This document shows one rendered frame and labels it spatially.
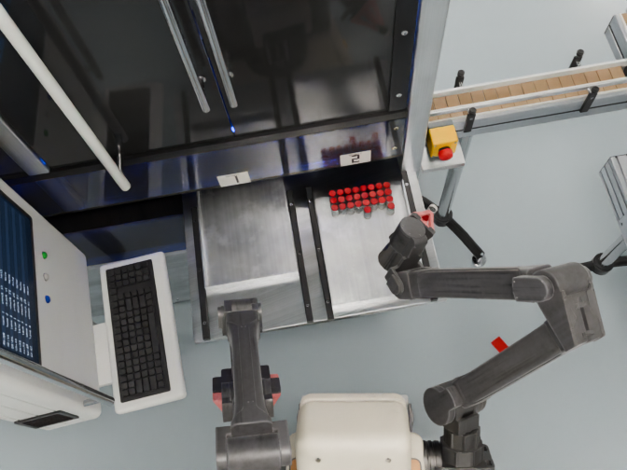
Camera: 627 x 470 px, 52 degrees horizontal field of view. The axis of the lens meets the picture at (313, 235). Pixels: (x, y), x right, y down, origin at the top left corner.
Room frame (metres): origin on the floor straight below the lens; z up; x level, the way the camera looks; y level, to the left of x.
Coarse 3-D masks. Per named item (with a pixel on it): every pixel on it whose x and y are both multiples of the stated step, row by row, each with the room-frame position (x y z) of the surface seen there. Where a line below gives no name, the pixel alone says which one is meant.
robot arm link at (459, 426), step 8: (440, 384) 0.19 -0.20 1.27; (448, 384) 0.19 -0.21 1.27; (456, 408) 0.14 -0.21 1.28; (464, 408) 0.14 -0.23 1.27; (472, 408) 0.14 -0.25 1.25; (456, 416) 0.13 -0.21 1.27; (464, 416) 0.13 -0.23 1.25; (472, 416) 0.13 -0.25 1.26; (448, 424) 0.12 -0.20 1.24; (456, 424) 0.11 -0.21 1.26; (464, 424) 0.11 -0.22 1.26; (472, 424) 0.11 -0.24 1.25; (456, 432) 0.10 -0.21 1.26; (464, 432) 0.10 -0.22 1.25
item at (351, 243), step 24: (360, 216) 0.76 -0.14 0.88; (384, 216) 0.74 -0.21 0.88; (336, 240) 0.70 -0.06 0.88; (360, 240) 0.69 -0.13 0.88; (384, 240) 0.67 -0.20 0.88; (336, 264) 0.63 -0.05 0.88; (360, 264) 0.61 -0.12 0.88; (336, 288) 0.56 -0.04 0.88; (360, 288) 0.54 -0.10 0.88; (384, 288) 0.53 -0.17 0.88
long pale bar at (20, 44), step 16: (0, 16) 0.80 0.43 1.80; (16, 32) 0.81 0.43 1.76; (16, 48) 0.80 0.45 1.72; (32, 48) 0.82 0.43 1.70; (32, 64) 0.80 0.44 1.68; (48, 80) 0.80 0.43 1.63; (64, 96) 0.81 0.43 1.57; (64, 112) 0.80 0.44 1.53; (80, 128) 0.80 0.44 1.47; (96, 144) 0.81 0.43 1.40; (112, 160) 0.81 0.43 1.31; (112, 176) 0.81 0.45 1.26
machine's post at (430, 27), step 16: (432, 0) 0.87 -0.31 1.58; (448, 0) 0.87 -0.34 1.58; (432, 16) 0.87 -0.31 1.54; (416, 32) 0.88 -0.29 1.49; (432, 32) 0.87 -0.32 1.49; (416, 48) 0.87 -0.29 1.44; (432, 48) 0.87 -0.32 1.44; (416, 64) 0.87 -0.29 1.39; (432, 64) 0.87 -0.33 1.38; (416, 80) 0.87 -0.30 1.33; (432, 80) 0.87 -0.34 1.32; (416, 96) 0.87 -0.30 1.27; (432, 96) 0.87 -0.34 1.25; (416, 112) 0.87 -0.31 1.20; (416, 128) 0.87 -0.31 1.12; (416, 144) 0.87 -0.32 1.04; (400, 160) 0.89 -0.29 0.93; (416, 160) 0.87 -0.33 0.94
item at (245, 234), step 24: (216, 192) 0.92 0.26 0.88; (240, 192) 0.90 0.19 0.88; (264, 192) 0.89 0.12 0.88; (216, 216) 0.84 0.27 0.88; (240, 216) 0.83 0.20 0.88; (264, 216) 0.81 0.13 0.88; (288, 216) 0.78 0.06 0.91; (216, 240) 0.76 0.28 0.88; (240, 240) 0.75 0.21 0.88; (264, 240) 0.74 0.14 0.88; (288, 240) 0.72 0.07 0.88; (216, 264) 0.69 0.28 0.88; (240, 264) 0.68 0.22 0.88; (264, 264) 0.66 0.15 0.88; (288, 264) 0.65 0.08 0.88; (216, 288) 0.61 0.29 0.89
